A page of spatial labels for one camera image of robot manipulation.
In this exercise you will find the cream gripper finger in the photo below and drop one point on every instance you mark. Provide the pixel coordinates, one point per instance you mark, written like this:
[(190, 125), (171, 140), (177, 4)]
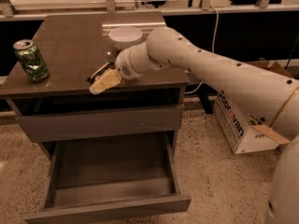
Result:
[(109, 79)]

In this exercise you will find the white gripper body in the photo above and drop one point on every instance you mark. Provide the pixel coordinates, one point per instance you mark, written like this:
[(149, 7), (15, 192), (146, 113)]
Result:
[(123, 64)]

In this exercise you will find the black rxbar chocolate wrapper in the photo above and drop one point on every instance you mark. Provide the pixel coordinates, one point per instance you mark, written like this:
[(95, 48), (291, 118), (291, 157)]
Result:
[(100, 72)]

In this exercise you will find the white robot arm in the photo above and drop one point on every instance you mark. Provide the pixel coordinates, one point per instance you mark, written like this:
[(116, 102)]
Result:
[(170, 48)]

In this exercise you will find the grey drawer cabinet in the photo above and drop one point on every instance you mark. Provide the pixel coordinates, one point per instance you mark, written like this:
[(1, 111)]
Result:
[(75, 46)]

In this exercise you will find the grey top drawer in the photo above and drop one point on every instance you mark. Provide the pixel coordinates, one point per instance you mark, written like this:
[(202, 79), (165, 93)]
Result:
[(101, 123)]

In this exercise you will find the open grey middle drawer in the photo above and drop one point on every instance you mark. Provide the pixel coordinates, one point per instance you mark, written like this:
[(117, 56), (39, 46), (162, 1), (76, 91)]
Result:
[(109, 178)]

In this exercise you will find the white ceramic bowl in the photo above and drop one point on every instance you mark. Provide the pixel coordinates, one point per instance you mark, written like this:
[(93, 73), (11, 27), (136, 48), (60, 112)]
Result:
[(125, 37)]

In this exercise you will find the green soda can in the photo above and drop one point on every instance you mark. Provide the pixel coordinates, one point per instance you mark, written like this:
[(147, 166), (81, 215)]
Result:
[(31, 60)]

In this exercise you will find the corovan cardboard box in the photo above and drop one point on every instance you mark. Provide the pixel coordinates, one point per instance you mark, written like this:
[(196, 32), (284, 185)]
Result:
[(236, 131)]

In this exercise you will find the green snack bag in box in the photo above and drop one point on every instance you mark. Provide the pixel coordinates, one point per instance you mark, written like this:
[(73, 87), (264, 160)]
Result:
[(254, 121)]

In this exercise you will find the metal railing frame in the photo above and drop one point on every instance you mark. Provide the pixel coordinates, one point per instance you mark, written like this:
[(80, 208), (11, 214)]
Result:
[(149, 3)]

